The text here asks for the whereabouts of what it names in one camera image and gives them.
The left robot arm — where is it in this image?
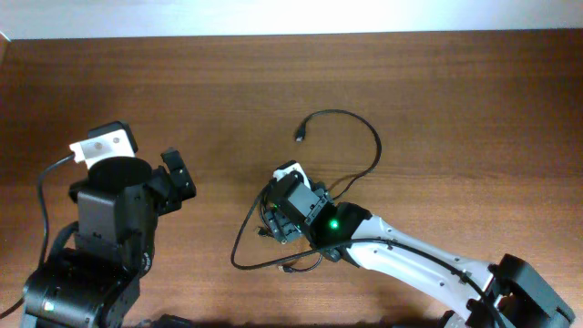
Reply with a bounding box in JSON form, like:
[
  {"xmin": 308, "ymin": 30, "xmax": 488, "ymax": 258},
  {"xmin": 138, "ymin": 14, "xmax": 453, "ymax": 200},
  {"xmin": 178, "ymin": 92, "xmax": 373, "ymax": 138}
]
[{"xmin": 21, "ymin": 148, "xmax": 196, "ymax": 327}]

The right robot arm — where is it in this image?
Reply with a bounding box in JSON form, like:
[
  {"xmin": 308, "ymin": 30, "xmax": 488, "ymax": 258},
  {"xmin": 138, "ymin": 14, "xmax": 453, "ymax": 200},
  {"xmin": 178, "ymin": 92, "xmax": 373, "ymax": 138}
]
[{"xmin": 266, "ymin": 173, "xmax": 576, "ymax": 327}]

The long black usb cable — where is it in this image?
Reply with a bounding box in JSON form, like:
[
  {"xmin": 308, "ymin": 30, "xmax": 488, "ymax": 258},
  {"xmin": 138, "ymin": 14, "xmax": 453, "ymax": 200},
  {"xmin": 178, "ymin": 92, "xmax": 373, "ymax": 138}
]
[{"xmin": 277, "ymin": 108, "xmax": 383, "ymax": 274}]

